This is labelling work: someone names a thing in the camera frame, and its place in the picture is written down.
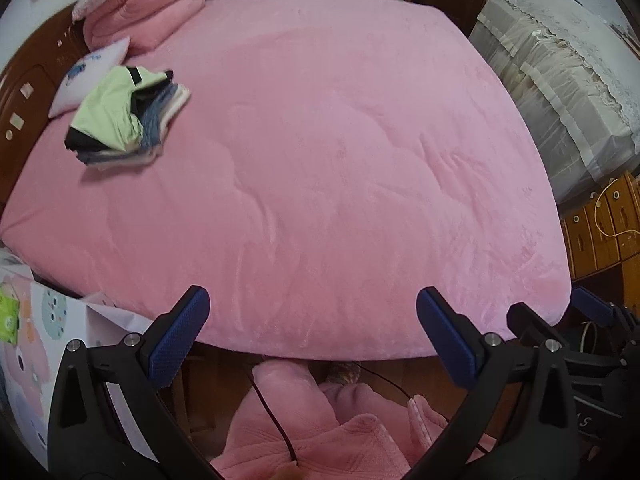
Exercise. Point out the stack of folded clothes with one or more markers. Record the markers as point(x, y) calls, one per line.
point(160, 115)

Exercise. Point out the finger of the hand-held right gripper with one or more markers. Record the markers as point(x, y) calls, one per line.
point(592, 305)
point(525, 320)

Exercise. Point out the pink bed blanket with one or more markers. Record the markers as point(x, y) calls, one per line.
point(325, 160)

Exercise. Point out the white printed pillow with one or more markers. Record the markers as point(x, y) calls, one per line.
point(95, 67)

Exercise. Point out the lace covered furniture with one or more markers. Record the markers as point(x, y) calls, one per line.
point(560, 75)

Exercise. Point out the brown wooden headboard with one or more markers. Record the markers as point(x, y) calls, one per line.
point(30, 75)

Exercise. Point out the folded pink quilt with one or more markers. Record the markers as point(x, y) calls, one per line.
point(145, 5)

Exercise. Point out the green and black jacket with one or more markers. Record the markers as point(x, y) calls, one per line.
point(105, 110)

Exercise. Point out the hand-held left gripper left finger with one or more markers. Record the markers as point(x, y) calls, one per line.
point(180, 335)

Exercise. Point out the person's pink robe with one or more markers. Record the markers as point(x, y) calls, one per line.
point(350, 435)

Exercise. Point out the cartoon printed sheet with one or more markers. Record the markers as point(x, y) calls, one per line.
point(35, 360)

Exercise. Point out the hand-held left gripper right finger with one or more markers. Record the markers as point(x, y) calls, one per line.
point(450, 335)

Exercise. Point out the wooden drawer cabinet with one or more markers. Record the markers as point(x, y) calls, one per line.
point(605, 240)

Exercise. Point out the green tissue packet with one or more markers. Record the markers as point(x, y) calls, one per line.
point(10, 315)

